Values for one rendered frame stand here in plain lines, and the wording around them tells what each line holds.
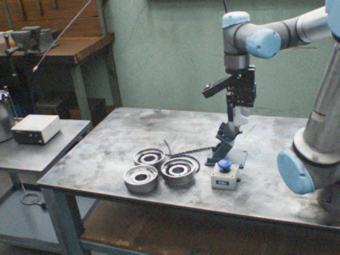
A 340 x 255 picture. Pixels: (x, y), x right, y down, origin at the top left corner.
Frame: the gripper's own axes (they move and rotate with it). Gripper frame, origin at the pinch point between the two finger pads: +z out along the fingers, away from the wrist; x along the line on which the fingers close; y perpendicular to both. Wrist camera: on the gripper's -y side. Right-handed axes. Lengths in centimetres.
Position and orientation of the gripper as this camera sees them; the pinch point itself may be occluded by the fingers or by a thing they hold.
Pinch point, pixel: (232, 126)
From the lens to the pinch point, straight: 123.1
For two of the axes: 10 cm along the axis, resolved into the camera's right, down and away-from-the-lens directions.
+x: 3.0, -4.7, 8.3
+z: 1.0, 8.8, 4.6
